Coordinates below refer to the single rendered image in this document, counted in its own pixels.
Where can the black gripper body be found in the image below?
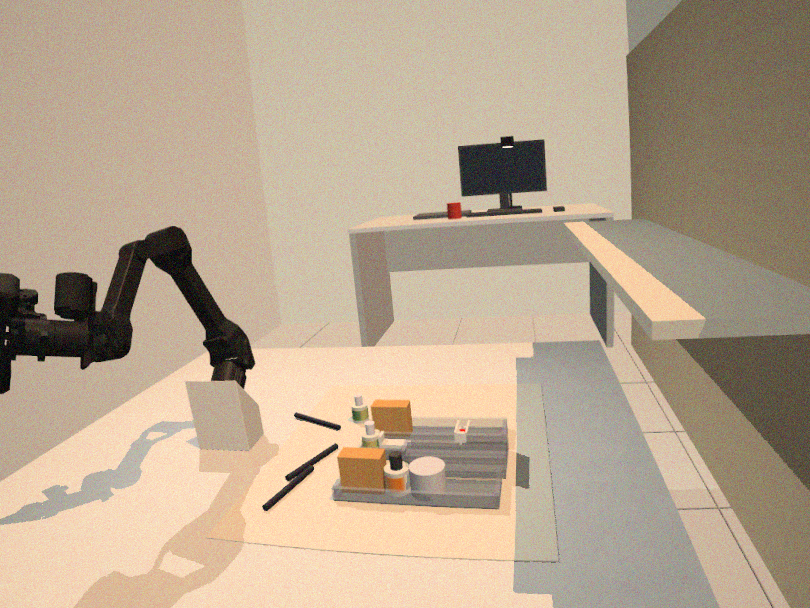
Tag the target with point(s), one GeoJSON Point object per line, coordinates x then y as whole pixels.
{"type": "Point", "coordinates": [26, 337]}

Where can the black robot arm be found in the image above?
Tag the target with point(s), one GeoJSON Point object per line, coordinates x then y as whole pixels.
{"type": "Point", "coordinates": [106, 335]}

